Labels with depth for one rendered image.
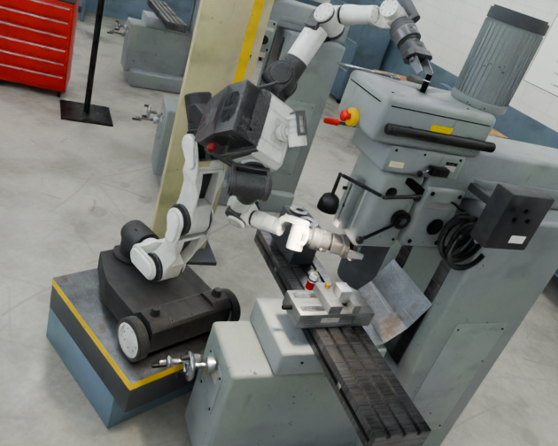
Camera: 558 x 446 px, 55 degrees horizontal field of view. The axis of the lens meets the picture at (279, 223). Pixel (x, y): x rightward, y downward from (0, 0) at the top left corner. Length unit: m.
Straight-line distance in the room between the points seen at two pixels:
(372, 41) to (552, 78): 3.26
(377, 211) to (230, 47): 1.82
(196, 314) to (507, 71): 1.64
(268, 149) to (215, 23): 1.57
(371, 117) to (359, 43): 7.46
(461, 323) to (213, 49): 2.12
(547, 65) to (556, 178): 4.86
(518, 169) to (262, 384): 1.28
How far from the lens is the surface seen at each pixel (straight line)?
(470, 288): 2.27
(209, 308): 2.62
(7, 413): 2.87
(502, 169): 2.16
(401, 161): 1.85
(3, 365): 3.06
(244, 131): 1.87
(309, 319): 2.11
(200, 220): 2.37
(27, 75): 6.30
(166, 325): 2.48
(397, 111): 1.73
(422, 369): 2.49
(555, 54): 7.17
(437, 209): 2.06
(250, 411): 2.32
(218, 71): 3.47
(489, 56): 1.98
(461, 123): 1.90
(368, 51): 9.30
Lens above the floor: 2.21
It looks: 27 degrees down
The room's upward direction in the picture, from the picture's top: 19 degrees clockwise
